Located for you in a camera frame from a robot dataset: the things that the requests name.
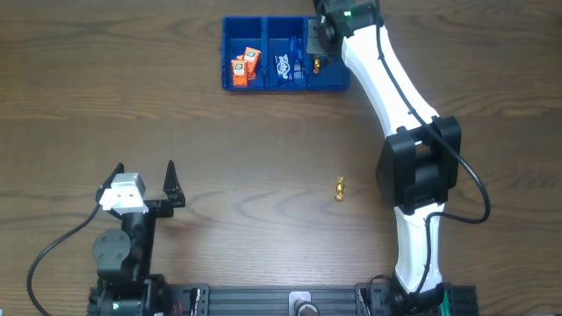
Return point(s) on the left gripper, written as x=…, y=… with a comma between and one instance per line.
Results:
x=158, y=209

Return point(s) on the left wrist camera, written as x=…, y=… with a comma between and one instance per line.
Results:
x=125, y=193

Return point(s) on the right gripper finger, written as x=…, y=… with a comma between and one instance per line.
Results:
x=318, y=37

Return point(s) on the gold wrapped candy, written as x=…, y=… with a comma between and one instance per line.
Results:
x=340, y=188
x=316, y=66

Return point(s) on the blue tray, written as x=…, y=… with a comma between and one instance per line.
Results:
x=281, y=30

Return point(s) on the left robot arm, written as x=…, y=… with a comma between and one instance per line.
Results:
x=136, y=246

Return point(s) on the mounting rail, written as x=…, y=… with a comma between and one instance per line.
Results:
x=254, y=300

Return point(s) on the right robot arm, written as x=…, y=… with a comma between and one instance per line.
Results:
x=382, y=74

